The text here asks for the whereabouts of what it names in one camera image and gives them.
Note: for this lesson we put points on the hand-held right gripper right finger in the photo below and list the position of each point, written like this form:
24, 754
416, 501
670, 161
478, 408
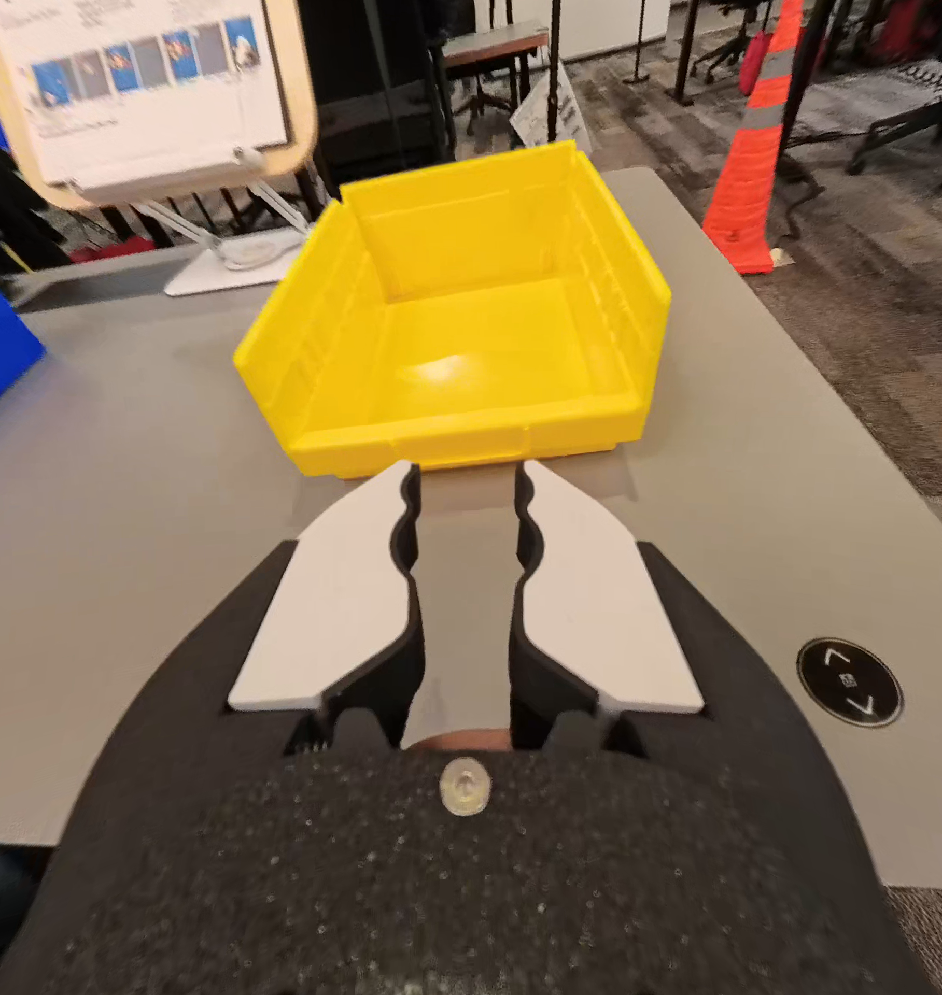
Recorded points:
603, 622

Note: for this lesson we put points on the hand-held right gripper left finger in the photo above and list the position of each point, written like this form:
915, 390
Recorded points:
331, 622

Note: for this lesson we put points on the yellow plastic box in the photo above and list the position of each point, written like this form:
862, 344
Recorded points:
471, 350

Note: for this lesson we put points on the blue plastic box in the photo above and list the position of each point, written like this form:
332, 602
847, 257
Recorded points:
0, 350

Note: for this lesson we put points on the round black desk control panel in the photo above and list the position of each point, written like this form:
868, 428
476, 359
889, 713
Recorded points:
850, 682

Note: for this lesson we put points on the red bag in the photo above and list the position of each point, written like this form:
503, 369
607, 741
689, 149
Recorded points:
906, 31
754, 62
113, 250

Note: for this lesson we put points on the orange traffic cone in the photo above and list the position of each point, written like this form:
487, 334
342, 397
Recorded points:
751, 171

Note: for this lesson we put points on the white printed sheet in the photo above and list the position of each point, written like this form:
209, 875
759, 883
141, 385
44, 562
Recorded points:
572, 109

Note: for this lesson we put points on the wooden board with instruction poster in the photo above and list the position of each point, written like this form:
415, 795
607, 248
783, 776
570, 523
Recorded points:
152, 116

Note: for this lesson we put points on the black office chair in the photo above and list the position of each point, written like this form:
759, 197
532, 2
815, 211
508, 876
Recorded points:
727, 39
370, 78
914, 116

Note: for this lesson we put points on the black tripod stand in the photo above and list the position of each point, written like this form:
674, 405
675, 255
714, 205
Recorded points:
553, 78

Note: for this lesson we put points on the small wooden table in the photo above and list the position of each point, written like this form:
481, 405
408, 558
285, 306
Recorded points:
494, 39

